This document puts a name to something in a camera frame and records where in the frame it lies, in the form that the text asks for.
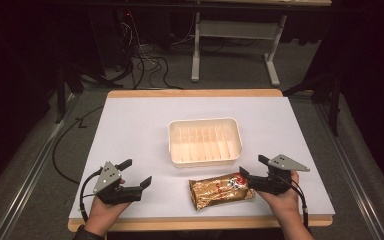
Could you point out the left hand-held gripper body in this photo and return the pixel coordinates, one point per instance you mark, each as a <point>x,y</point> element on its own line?
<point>106,178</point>

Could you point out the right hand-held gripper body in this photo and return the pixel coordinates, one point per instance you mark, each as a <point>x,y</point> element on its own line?
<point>276,181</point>

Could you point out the golden snack packet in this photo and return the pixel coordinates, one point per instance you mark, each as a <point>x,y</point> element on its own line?
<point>218,191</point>

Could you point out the white plastic basket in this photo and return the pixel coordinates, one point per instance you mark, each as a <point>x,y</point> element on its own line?
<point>205,141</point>

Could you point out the person's right hand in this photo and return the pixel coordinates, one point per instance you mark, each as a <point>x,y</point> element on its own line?
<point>286,201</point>

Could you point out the person's left hand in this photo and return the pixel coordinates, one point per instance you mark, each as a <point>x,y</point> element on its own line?
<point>103,213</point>

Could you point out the white table cover sheet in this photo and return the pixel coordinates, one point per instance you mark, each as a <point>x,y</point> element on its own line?
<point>140,133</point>

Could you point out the black stand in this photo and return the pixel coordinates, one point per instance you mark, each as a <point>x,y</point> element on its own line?
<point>61,90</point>
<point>334,100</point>

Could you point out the wooden table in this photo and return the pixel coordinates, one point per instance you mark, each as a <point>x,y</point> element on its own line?
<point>196,92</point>

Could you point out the metal floor rail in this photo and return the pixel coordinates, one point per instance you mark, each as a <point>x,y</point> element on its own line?
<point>30,176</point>
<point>350,173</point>

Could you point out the white metal desk frame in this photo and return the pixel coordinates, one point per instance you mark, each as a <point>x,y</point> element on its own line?
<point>236,30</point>

